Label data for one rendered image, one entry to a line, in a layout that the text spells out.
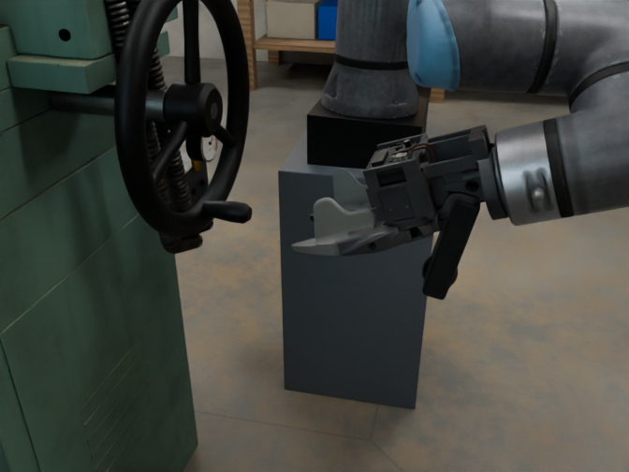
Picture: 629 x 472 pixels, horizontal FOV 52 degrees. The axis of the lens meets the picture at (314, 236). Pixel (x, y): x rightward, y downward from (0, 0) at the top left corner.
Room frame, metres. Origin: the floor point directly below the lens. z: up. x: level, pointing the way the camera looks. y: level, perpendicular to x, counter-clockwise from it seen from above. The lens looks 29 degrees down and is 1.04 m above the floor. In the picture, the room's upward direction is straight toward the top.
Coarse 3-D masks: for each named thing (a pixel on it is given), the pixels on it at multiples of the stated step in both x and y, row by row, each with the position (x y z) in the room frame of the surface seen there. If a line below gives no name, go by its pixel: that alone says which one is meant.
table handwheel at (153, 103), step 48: (144, 0) 0.63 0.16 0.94; (192, 0) 0.70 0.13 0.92; (144, 48) 0.59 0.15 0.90; (192, 48) 0.70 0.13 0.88; (240, 48) 0.80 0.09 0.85; (96, 96) 0.71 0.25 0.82; (144, 96) 0.58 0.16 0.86; (192, 96) 0.67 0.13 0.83; (240, 96) 0.80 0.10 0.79; (144, 144) 0.56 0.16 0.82; (240, 144) 0.78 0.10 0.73; (144, 192) 0.56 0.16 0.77
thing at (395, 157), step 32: (480, 128) 0.56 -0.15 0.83; (384, 160) 0.56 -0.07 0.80; (416, 160) 0.53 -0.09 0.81; (448, 160) 0.54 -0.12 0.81; (480, 160) 0.54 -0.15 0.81; (384, 192) 0.55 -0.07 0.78; (416, 192) 0.53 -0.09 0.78; (448, 192) 0.55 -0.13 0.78; (480, 192) 0.54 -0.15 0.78; (384, 224) 0.56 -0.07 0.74; (416, 224) 0.53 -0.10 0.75
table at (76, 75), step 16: (176, 16) 1.04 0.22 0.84; (0, 32) 0.68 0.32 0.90; (0, 48) 0.67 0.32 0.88; (160, 48) 0.80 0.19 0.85; (0, 64) 0.67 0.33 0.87; (16, 64) 0.67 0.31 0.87; (32, 64) 0.67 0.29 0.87; (48, 64) 0.66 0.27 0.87; (64, 64) 0.66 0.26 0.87; (80, 64) 0.66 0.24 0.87; (96, 64) 0.67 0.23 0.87; (112, 64) 0.70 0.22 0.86; (0, 80) 0.66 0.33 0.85; (16, 80) 0.67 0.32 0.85; (32, 80) 0.67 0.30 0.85; (48, 80) 0.66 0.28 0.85; (64, 80) 0.66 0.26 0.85; (80, 80) 0.65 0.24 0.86; (96, 80) 0.66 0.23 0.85; (112, 80) 0.69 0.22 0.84
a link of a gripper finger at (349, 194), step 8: (336, 176) 0.63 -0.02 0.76; (344, 176) 0.62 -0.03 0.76; (352, 176) 0.62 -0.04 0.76; (336, 184) 0.63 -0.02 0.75; (344, 184) 0.62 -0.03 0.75; (352, 184) 0.62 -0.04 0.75; (360, 184) 0.62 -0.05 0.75; (336, 192) 0.63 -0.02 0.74; (344, 192) 0.62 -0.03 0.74; (352, 192) 0.62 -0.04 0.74; (360, 192) 0.62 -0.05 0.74; (336, 200) 0.63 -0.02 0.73; (344, 200) 0.62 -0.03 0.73; (352, 200) 0.62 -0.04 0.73; (360, 200) 0.62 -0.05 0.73; (368, 200) 0.61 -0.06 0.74; (344, 208) 0.62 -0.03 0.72; (352, 208) 0.62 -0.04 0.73; (360, 208) 0.61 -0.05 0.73; (368, 208) 0.60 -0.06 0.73; (312, 216) 0.63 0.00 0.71; (376, 216) 0.60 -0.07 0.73
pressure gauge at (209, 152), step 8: (192, 136) 0.96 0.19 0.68; (192, 144) 0.95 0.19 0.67; (200, 144) 0.95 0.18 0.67; (208, 144) 0.97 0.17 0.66; (216, 144) 1.00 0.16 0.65; (192, 152) 0.95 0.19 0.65; (200, 152) 0.95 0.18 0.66; (208, 152) 0.97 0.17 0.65; (216, 152) 0.99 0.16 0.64; (192, 160) 0.98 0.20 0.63; (200, 160) 0.96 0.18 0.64; (208, 160) 0.96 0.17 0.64; (200, 168) 0.98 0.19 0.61
